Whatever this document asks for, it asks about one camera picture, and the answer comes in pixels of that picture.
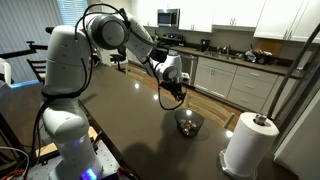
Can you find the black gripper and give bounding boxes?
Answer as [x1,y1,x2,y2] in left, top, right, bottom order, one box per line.
[160,82,186,101]

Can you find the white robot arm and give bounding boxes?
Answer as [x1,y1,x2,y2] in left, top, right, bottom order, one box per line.
[41,11,189,180]

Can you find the stainless dishwasher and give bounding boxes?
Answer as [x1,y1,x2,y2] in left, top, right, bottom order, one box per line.
[180,53,198,86]

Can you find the white wooden chair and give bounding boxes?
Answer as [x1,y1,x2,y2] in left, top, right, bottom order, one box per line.
[185,93,235,129]

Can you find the black coffee maker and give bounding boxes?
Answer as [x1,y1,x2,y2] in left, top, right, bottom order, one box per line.
[200,39,210,52]

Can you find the black stove range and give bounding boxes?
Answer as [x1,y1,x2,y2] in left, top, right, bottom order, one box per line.
[153,33,184,62]

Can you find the kitchen faucet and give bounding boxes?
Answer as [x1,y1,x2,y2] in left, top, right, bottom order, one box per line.
[217,46,231,55]

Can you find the white lower drawer cabinets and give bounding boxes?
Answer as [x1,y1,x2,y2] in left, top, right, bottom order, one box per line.
[193,56,284,114]

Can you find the microwave oven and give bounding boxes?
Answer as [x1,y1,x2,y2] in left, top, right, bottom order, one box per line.
[157,9,180,28]

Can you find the white paper towel roll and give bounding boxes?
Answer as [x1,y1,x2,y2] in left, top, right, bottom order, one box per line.
[219,112,279,180]

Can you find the white upper cabinets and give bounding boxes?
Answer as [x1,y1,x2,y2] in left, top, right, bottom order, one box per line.
[131,0,320,42]

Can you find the dark wooden chair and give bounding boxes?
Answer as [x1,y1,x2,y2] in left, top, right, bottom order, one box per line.
[27,59,46,83]

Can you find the black camera on stand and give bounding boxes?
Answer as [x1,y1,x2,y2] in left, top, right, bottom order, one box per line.
[45,27,55,34]

